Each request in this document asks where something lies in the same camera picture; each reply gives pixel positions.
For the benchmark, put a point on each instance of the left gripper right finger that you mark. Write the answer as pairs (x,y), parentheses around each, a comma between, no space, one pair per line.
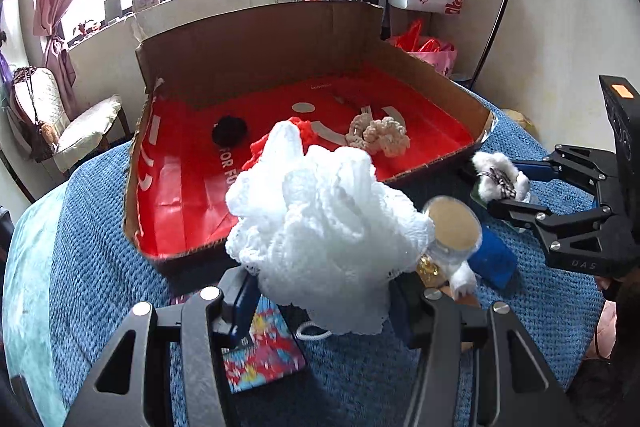
(511,384)

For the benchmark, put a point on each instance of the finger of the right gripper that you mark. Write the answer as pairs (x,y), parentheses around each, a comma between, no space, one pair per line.
(581,167)
(596,229)

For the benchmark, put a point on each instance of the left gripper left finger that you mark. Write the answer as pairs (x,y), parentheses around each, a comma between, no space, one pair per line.
(129,383)

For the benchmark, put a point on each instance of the blue sponge block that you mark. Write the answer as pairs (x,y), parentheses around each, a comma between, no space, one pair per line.
(493,262)

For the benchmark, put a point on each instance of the white fluffy bow scrunchie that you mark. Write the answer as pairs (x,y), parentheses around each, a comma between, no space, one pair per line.
(499,179)

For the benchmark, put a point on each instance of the cream crochet scrunchie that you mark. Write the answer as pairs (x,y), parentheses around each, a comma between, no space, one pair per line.
(386,135)

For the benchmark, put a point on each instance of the white mesh bath pouf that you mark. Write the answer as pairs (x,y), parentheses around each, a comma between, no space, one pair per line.
(321,233)

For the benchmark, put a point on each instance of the black pompom scrunchie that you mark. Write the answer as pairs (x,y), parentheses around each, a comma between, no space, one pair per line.
(229,131)

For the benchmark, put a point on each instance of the red foam net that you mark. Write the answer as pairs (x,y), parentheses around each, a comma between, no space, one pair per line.
(289,139)

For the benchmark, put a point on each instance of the tan round sponge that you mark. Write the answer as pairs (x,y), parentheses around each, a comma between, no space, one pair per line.
(471,301)

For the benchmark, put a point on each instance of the white sock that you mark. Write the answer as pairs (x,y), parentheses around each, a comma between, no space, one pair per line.
(462,280)

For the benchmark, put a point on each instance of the clear green plastic box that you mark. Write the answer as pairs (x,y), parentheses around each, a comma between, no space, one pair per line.
(530,199)

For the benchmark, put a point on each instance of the glass jar of capsules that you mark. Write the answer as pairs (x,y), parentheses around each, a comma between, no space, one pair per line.
(457,237)

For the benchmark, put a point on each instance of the colourful patterned black box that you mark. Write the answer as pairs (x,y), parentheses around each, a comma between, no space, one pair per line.
(268,353)

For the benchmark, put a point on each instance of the pink red plastic bags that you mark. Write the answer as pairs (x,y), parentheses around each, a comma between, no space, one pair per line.
(441,55)

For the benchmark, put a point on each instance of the chair with white cushion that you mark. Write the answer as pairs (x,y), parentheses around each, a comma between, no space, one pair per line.
(42,128)

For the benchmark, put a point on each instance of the brown cardboard box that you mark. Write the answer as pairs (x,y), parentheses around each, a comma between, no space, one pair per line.
(321,61)

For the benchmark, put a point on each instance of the black camera housing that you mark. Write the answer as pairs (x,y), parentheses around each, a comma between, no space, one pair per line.
(622,106)

